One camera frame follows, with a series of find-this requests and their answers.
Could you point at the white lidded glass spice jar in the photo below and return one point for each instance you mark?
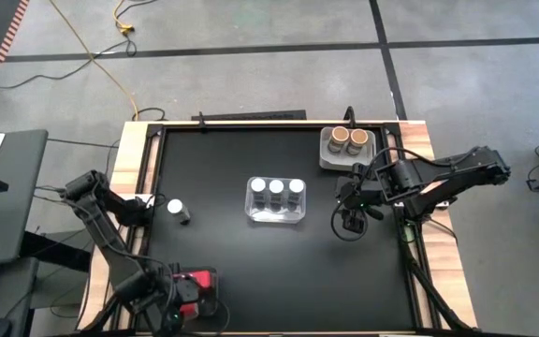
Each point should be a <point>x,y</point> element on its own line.
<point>176,206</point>

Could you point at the clear plastic bin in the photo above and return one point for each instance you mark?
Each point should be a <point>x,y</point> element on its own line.
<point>274,216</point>

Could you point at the beige plastic bin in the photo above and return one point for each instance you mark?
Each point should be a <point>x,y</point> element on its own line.
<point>328,161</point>

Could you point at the grey translucent plastic bin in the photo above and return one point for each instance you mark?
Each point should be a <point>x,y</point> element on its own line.
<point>213,299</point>

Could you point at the red lidded paprika tin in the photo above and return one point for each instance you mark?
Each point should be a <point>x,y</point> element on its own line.
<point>200,279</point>
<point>190,311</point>

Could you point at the black table clamp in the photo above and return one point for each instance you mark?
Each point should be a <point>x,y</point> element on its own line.
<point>350,117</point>
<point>201,122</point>

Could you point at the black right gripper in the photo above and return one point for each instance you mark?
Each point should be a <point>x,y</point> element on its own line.
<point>360,192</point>

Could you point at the tan lidded dark spice jar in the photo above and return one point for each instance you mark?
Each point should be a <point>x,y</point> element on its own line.
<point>358,138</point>
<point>339,136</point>

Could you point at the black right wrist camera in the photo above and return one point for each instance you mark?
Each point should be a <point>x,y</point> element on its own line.
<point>353,222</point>

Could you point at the bagel sesame seasoning jar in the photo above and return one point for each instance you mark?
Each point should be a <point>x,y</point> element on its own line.
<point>296,186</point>
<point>276,186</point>
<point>258,185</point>

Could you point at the dark grey desk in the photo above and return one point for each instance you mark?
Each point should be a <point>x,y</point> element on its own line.
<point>17,210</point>

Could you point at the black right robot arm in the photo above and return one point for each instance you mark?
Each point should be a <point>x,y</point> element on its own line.
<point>461,175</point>

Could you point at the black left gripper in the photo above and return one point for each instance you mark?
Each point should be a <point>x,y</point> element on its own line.
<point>176,304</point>

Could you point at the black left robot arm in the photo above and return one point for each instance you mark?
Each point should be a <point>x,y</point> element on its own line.
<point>110,243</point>

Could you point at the black long floor strip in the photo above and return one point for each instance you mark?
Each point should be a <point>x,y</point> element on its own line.
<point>251,115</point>

